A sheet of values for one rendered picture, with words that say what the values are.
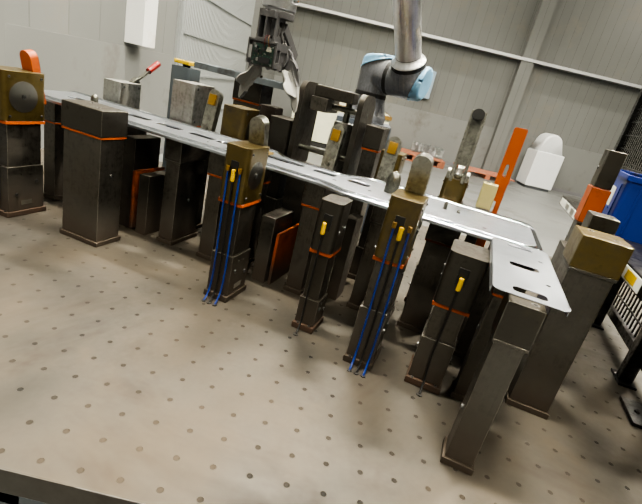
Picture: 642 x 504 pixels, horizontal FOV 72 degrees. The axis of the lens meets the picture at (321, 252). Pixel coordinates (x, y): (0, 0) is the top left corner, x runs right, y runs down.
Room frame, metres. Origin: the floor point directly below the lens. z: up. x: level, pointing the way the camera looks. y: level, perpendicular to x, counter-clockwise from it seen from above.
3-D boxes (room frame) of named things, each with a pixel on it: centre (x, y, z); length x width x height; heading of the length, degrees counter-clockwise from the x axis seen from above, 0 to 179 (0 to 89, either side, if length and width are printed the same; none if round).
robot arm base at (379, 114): (1.74, -0.04, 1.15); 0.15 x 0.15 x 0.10
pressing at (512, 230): (1.10, 0.23, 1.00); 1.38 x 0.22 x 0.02; 74
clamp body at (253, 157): (0.90, 0.20, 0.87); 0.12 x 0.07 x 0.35; 164
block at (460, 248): (0.75, -0.26, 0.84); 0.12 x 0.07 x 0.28; 164
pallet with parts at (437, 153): (10.69, -1.61, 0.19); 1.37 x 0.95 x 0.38; 90
